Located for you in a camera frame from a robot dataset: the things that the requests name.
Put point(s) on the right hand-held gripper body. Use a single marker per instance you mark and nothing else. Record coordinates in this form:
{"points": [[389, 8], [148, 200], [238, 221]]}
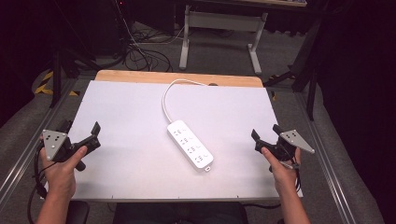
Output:
{"points": [[294, 140]]}

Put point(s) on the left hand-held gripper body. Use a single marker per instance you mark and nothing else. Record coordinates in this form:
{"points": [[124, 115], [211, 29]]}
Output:
{"points": [[53, 143]]}

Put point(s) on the person's left hand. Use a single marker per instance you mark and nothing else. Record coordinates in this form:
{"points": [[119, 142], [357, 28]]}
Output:
{"points": [[60, 177]]}

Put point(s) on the person's right hand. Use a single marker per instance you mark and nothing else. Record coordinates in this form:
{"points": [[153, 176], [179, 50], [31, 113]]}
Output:
{"points": [[285, 174]]}

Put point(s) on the white table cover board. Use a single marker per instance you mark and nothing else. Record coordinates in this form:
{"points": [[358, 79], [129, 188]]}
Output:
{"points": [[124, 109]]}

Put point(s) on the yellow black floor tape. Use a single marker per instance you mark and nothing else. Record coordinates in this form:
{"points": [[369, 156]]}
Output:
{"points": [[43, 88]]}

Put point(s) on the black tripod stand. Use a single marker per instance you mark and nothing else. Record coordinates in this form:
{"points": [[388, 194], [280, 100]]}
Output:
{"points": [[306, 68], [56, 77]]}

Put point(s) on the white power strip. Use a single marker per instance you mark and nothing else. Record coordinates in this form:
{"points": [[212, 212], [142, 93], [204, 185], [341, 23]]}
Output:
{"points": [[190, 144]]}

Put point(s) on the black equipment cabinet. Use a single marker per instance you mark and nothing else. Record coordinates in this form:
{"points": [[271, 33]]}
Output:
{"points": [[106, 25]]}

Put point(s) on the person's lap in dark clothing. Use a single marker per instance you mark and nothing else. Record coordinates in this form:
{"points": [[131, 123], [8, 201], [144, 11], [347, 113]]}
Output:
{"points": [[180, 214]]}

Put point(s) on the wooden desk top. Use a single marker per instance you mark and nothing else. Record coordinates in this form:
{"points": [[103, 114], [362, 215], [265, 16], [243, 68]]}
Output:
{"points": [[264, 2]]}

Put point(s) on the aluminium rail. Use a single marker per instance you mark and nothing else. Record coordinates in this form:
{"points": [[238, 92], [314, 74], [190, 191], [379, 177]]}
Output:
{"points": [[34, 143], [327, 168]]}

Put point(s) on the white metal desk frame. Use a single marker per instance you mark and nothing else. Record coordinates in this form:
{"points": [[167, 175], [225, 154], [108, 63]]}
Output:
{"points": [[224, 21]]}

